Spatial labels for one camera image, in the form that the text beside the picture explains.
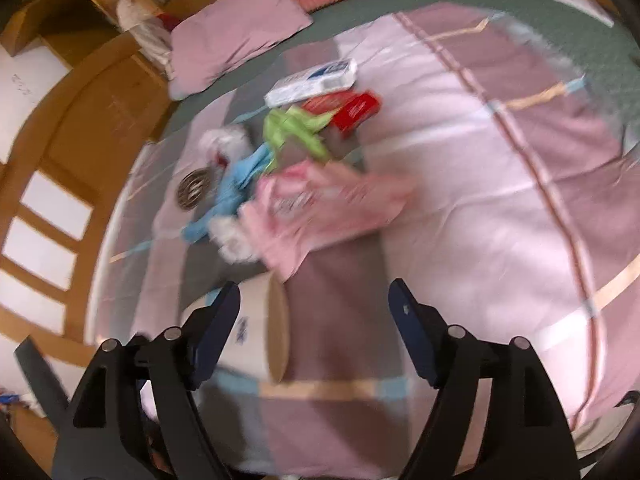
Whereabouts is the white and blue carton box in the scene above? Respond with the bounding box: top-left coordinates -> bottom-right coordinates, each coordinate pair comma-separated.
264,59 -> 359,109

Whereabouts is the blue face mask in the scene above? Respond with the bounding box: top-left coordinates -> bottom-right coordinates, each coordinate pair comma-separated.
182,145 -> 282,242

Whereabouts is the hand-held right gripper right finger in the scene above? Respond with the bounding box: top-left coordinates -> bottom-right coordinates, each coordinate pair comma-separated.
389,278 -> 583,480

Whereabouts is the white plastic bag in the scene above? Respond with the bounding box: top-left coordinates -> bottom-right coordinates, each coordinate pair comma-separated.
199,127 -> 252,167

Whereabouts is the red packet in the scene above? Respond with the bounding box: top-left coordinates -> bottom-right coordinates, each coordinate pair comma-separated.
302,91 -> 382,139

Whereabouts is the pink pillow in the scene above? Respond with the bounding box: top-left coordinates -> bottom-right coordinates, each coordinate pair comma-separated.
167,0 -> 314,101

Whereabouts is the white paper cup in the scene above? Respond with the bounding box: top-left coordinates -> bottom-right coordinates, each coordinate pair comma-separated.
181,274 -> 292,382

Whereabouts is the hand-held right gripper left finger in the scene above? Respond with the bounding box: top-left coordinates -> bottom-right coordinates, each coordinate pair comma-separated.
52,280 -> 242,480

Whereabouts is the wooden bunk bed frame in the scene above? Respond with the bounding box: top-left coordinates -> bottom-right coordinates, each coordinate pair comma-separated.
0,0 -> 261,461

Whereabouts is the pink grey plaid blanket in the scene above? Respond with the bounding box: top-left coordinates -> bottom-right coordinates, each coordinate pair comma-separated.
87,2 -> 640,478

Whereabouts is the white paper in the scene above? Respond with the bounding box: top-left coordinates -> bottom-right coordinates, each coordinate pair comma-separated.
209,217 -> 262,264

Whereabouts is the pink plastic wrapper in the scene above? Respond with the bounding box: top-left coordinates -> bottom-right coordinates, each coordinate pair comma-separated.
239,160 -> 417,282

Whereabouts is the lime green wrapper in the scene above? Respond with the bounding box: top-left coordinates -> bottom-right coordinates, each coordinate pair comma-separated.
262,107 -> 334,162

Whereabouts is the green mattress mat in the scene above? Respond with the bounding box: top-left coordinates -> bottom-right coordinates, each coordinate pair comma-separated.
150,0 -> 640,171

